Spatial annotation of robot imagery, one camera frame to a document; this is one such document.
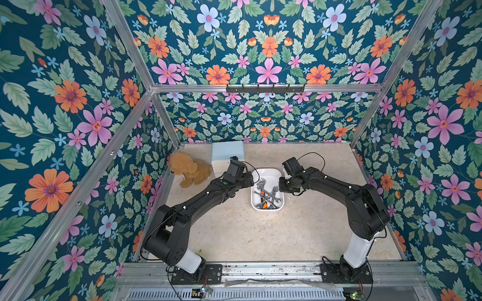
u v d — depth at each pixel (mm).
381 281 722
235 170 678
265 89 930
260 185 992
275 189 956
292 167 749
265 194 958
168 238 434
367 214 485
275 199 930
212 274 734
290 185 786
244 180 784
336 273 734
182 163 881
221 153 935
